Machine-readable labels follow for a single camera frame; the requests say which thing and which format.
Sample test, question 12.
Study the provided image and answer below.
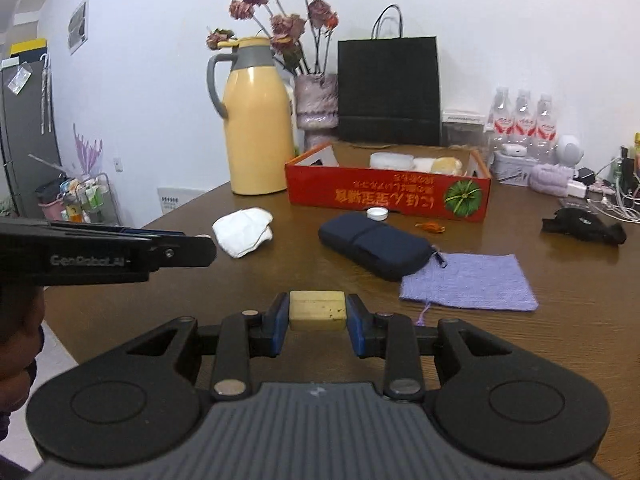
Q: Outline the purple flower wall sticker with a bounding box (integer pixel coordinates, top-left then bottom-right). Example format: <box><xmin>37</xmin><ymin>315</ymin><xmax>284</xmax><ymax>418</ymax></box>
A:
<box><xmin>72</xmin><ymin>122</ymin><xmax>104</xmax><ymax>176</ymax></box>

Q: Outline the white packet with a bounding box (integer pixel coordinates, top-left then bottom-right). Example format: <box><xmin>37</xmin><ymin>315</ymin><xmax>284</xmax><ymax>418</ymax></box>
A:
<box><xmin>369</xmin><ymin>151</ymin><xmax>416</xmax><ymax>170</ymax></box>

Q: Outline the black paper bag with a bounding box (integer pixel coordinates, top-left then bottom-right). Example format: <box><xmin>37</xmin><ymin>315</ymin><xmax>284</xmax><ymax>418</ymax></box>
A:
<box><xmin>337</xmin><ymin>4</ymin><xmax>442</xmax><ymax>147</ymax></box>

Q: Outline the white round device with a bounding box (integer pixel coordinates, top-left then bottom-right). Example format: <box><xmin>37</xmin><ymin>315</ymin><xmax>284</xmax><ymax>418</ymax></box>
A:
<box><xmin>555</xmin><ymin>134</ymin><xmax>586</xmax><ymax>168</ymax></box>

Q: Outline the black strap cloth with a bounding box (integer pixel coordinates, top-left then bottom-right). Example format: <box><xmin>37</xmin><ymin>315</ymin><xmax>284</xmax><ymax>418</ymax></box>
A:
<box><xmin>541</xmin><ymin>206</ymin><xmax>627</xmax><ymax>247</ymax></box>

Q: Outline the white tin box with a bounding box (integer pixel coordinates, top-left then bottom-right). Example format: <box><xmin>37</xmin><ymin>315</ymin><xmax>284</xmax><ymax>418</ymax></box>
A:
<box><xmin>492</xmin><ymin>151</ymin><xmax>540</xmax><ymax>184</ymax></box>

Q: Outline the flat white box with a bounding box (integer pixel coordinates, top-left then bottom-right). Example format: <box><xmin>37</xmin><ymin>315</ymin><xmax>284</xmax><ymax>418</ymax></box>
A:
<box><xmin>441</xmin><ymin>108</ymin><xmax>487</xmax><ymax>126</ymax></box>

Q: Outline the grey refrigerator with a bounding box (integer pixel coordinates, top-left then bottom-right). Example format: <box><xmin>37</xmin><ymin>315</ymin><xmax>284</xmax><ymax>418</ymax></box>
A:
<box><xmin>0</xmin><ymin>57</ymin><xmax>63</xmax><ymax>221</ymax></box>

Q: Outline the pale yellow block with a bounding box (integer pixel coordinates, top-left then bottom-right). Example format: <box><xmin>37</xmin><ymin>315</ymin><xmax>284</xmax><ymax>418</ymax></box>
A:
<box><xmin>289</xmin><ymin>290</ymin><xmax>347</xmax><ymax>332</ymax></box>

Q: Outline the grey wall picture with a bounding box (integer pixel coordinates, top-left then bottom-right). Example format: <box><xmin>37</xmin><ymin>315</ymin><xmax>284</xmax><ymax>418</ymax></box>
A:
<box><xmin>67</xmin><ymin>0</ymin><xmax>91</xmax><ymax>56</ymax></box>

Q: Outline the bouquet of dried roses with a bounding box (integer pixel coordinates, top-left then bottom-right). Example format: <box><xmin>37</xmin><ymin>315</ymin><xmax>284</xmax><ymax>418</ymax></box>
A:
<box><xmin>206</xmin><ymin>0</ymin><xmax>341</xmax><ymax>77</ymax></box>

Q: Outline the person's left hand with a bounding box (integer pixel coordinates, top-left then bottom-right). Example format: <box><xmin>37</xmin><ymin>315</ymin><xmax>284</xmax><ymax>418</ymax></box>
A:
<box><xmin>0</xmin><ymin>286</ymin><xmax>47</xmax><ymax>413</ymax></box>

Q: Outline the white cloth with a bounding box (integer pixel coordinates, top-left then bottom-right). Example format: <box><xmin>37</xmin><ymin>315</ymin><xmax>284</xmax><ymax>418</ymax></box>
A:
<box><xmin>212</xmin><ymin>206</ymin><xmax>274</xmax><ymax>259</ymax></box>

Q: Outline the navy zip pouch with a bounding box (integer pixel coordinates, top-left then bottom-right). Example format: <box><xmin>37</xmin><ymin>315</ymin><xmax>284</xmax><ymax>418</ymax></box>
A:
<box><xmin>318</xmin><ymin>211</ymin><xmax>448</xmax><ymax>282</ymax></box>

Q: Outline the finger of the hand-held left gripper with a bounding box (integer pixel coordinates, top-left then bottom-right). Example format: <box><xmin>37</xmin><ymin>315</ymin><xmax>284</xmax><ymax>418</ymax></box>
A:
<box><xmin>0</xmin><ymin>219</ymin><xmax>217</xmax><ymax>269</ymax></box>
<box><xmin>100</xmin><ymin>226</ymin><xmax>212</xmax><ymax>238</ymax></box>

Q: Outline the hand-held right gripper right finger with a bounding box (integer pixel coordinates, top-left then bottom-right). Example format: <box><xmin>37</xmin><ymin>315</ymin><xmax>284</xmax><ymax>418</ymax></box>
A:
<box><xmin>346</xmin><ymin>292</ymin><xmax>507</xmax><ymax>401</ymax></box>

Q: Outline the purple textured vase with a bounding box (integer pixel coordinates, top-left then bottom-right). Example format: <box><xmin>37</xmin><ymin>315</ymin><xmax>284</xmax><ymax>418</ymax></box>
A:
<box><xmin>293</xmin><ymin>72</ymin><xmax>340</xmax><ymax>153</ymax></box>

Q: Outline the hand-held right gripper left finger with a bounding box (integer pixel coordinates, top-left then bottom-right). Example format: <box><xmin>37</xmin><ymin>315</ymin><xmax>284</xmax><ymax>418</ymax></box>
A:
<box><xmin>125</xmin><ymin>292</ymin><xmax>291</xmax><ymax>401</ymax></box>

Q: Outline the hanging clear strip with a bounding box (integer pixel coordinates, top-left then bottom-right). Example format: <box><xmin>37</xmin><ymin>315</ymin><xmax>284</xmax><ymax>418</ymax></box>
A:
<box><xmin>40</xmin><ymin>55</ymin><xmax>53</xmax><ymax>136</ymax></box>

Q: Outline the clear plastic jar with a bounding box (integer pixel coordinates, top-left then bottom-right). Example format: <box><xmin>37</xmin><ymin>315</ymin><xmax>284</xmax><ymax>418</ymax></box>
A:
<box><xmin>441</xmin><ymin>122</ymin><xmax>485</xmax><ymax>148</ymax></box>

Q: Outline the yellow thermos jug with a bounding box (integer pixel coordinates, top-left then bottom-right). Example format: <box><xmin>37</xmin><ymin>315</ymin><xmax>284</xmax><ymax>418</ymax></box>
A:
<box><xmin>207</xmin><ymin>36</ymin><xmax>296</xmax><ymax>196</ymax></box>

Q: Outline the dark green bottle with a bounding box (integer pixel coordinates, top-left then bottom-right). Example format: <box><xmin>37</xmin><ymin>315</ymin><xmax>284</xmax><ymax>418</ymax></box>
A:
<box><xmin>620</xmin><ymin>145</ymin><xmax>637</xmax><ymax>183</ymax></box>

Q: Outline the white vented appliance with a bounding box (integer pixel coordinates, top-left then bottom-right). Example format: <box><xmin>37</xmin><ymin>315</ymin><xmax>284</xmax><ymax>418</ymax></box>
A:
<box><xmin>157</xmin><ymin>187</ymin><xmax>207</xmax><ymax>219</ymax></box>

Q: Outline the clear plastic bag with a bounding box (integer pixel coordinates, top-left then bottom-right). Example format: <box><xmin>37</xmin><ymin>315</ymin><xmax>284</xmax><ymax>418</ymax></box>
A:
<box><xmin>7</xmin><ymin>66</ymin><xmax>33</xmax><ymax>96</ymax></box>

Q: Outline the clear water bottle red label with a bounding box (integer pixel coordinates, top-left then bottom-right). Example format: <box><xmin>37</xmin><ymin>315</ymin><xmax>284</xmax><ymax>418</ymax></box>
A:
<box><xmin>512</xmin><ymin>89</ymin><xmax>537</xmax><ymax>156</ymax></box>
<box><xmin>534</xmin><ymin>92</ymin><xmax>559</xmax><ymax>161</ymax></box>
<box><xmin>489</xmin><ymin>86</ymin><xmax>516</xmax><ymax>153</ymax></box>

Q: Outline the yellow plush toy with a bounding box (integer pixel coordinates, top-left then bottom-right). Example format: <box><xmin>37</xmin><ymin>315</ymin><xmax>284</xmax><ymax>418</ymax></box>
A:
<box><xmin>430</xmin><ymin>156</ymin><xmax>463</xmax><ymax>177</ymax></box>

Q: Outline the pink bucket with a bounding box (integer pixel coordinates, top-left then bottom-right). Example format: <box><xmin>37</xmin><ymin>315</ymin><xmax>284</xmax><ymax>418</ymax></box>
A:
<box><xmin>36</xmin><ymin>182</ymin><xmax>65</xmax><ymax>221</ymax></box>

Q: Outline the yellow box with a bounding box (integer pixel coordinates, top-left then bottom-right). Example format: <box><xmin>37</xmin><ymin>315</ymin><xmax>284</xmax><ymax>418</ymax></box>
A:
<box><xmin>10</xmin><ymin>37</ymin><xmax>46</xmax><ymax>58</ymax></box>

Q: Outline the tangle of white cables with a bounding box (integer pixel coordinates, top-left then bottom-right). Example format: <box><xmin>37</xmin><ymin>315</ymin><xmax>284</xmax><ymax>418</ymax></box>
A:
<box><xmin>587</xmin><ymin>157</ymin><xmax>640</xmax><ymax>222</ymax></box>

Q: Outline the orange cardboard box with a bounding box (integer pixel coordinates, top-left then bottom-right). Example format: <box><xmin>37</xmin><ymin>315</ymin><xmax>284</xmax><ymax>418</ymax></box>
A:
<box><xmin>285</xmin><ymin>141</ymin><xmax>493</xmax><ymax>225</ymax></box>

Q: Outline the purple fluffy cloth roll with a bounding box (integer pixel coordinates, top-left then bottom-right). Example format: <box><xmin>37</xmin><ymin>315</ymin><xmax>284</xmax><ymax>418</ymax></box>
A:
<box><xmin>529</xmin><ymin>164</ymin><xmax>574</xmax><ymax>198</ymax></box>

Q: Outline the purple knitted cloth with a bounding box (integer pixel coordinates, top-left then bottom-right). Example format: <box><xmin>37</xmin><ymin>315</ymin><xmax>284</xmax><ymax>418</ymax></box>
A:
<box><xmin>399</xmin><ymin>252</ymin><xmax>539</xmax><ymax>328</ymax></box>

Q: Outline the metal storage trolley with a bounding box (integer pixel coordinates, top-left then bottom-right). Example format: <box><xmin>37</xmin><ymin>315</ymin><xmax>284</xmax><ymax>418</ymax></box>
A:
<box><xmin>35</xmin><ymin>172</ymin><xmax>121</xmax><ymax>228</ymax></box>

